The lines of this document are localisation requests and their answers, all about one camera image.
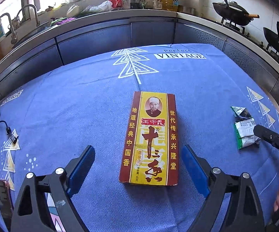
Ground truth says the kitchen sink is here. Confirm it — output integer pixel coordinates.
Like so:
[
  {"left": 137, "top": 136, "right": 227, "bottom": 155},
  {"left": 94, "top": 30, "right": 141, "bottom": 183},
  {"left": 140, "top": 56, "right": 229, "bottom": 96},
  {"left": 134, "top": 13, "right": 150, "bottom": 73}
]
[{"left": 11, "top": 22, "right": 50, "bottom": 49}]

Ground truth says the clear bag of greens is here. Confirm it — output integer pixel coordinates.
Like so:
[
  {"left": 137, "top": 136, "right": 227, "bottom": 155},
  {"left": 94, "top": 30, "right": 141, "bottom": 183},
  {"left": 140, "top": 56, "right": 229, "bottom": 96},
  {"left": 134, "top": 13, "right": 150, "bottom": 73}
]
[{"left": 80, "top": 0, "right": 113, "bottom": 14}]

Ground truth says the gas stove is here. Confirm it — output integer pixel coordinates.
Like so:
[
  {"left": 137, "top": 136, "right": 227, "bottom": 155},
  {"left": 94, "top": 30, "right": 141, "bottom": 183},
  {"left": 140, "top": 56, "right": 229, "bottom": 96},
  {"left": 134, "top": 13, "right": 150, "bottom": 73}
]
[{"left": 220, "top": 17, "right": 279, "bottom": 68}]

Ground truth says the black cable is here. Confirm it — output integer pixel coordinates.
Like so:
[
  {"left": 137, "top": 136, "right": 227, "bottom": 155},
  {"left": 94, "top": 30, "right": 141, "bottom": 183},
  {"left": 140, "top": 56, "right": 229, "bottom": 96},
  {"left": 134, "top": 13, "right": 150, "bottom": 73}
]
[{"left": 0, "top": 120, "right": 19, "bottom": 211}]

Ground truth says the blue printed tablecloth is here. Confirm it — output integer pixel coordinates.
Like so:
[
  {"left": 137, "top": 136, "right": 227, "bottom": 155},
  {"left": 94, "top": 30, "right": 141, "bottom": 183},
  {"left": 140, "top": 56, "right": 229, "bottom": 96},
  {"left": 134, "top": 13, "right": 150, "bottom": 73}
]
[{"left": 0, "top": 43, "right": 279, "bottom": 232}]

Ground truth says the yellow printed spice box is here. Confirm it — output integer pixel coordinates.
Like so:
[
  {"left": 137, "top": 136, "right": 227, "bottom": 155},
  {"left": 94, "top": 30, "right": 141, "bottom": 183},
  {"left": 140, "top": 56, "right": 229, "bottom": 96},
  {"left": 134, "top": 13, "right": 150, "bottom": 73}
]
[{"left": 119, "top": 91, "right": 179, "bottom": 187}]

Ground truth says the smartphone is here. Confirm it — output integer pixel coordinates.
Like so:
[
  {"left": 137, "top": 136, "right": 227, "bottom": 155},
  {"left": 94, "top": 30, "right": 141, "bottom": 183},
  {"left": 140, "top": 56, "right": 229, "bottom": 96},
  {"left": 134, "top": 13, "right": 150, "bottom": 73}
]
[{"left": 0, "top": 178, "right": 14, "bottom": 223}]

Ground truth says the red packet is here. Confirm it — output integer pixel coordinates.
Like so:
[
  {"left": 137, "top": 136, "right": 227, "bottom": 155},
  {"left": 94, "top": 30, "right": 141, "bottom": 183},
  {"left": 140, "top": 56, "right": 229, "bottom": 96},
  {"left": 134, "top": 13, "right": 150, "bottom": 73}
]
[{"left": 109, "top": 0, "right": 123, "bottom": 10}]

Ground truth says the green white wrapper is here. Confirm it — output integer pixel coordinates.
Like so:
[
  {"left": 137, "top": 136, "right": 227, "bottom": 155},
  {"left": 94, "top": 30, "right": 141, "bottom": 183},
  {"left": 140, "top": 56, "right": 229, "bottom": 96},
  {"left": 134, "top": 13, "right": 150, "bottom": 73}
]
[{"left": 231, "top": 106, "right": 261, "bottom": 150}]

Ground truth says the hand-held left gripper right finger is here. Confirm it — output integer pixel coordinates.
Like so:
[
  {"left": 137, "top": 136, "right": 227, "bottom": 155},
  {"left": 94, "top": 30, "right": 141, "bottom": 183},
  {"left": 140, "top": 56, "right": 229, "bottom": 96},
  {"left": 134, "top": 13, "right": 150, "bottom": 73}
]
[{"left": 182, "top": 144, "right": 265, "bottom": 232}]

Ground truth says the kitchen counter with grey cabinets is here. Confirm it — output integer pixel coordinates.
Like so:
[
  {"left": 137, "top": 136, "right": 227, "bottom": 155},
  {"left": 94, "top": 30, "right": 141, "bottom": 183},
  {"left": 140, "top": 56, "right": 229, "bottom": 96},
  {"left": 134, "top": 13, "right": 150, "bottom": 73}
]
[{"left": 0, "top": 8, "right": 279, "bottom": 107}]

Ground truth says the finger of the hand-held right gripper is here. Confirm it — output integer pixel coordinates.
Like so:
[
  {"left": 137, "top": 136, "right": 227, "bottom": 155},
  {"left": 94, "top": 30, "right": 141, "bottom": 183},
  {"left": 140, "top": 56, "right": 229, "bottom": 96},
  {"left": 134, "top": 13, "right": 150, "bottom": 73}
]
[{"left": 253, "top": 125, "right": 279, "bottom": 156}]

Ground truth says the angular metal faucet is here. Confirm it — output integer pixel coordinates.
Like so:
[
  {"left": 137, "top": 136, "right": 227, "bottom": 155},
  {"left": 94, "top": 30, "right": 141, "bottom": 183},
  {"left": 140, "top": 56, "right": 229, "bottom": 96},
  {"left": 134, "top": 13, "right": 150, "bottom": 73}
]
[{"left": 0, "top": 13, "right": 18, "bottom": 44}]

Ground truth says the black wok with wooden handle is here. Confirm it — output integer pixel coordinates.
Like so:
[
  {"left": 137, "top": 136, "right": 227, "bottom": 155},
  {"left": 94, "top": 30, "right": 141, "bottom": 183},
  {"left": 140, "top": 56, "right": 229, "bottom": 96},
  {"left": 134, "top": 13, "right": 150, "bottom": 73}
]
[{"left": 212, "top": 1, "right": 260, "bottom": 27}]

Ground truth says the tall curved metal faucet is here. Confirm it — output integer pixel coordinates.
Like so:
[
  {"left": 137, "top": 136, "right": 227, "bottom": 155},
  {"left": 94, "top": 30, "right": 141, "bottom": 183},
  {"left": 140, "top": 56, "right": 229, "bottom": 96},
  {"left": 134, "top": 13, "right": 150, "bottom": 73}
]
[{"left": 16, "top": 4, "right": 41, "bottom": 29}]

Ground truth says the purple green knitted cloth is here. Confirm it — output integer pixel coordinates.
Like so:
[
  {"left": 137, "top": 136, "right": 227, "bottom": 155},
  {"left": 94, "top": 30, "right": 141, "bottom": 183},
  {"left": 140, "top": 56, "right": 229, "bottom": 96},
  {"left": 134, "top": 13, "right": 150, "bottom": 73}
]
[{"left": 50, "top": 17, "right": 77, "bottom": 26}]

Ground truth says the white plastic bag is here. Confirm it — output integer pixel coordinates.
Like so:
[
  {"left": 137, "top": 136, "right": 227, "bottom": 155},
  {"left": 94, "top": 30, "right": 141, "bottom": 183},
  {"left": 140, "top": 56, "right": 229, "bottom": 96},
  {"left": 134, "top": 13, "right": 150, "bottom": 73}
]
[{"left": 66, "top": 4, "right": 80, "bottom": 17}]

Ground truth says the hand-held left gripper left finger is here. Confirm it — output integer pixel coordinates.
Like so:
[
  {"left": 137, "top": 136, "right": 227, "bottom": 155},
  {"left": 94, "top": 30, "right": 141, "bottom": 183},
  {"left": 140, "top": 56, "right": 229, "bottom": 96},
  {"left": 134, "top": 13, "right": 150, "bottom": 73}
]
[{"left": 10, "top": 145, "right": 96, "bottom": 232}]

